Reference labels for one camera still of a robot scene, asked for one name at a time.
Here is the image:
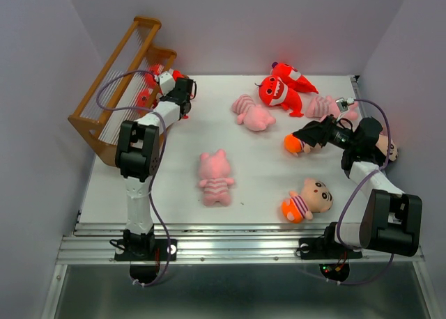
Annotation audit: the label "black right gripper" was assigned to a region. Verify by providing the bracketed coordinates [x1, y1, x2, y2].
[292, 114, 357, 150]

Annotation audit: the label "red shark plush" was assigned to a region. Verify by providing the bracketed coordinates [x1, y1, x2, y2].
[143, 63, 187, 88]
[136, 89, 180, 126]
[271, 62, 318, 94]
[257, 75, 304, 118]

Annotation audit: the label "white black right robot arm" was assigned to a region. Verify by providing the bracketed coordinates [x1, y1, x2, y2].
[293, 116, 422, 257]

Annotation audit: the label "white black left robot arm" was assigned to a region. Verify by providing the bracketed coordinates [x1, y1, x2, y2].
[110, 73, 197, 261]

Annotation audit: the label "wooden tiered shelf rack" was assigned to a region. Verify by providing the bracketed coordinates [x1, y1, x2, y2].
[68, 16, 177, 166]

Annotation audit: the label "pink striped pig plush right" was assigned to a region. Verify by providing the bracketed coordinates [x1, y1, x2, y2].
[305, 95, 359, 120]

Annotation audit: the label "pink striped pig plush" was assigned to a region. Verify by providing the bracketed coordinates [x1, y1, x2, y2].
[231, 94, 276, 132]
[305, 95, 359, 120]
[198, 149, 235, 206]

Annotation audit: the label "boy doll orange pants middle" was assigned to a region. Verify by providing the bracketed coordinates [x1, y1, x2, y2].
[284, 134, 322, 157]

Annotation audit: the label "boy doll orange pants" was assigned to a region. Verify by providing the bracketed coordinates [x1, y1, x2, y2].
[284, 134, 322, 157]
[281, 178, 334, 224]
[376, 131, 399, 162]

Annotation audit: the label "boy doll orange pants right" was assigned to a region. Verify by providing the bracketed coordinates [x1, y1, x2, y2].
[376, 131, 399, 162]

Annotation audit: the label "boy doll orange pants front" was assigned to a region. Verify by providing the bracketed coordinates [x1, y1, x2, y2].
[281, 178, 334, 224]

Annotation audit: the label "pink striped pig plush back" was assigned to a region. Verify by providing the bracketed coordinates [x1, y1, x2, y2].
[231, 94, 276, 132]

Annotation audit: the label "pink striped pig plush front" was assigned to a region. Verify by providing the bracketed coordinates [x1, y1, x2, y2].
[198, 149, 235, 206]

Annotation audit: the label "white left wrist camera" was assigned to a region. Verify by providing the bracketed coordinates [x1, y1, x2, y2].
[154, 71, 176, 95]

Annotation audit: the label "aluminium front mounting rail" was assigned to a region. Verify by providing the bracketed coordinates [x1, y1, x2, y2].
[55, 222, 426, 266]

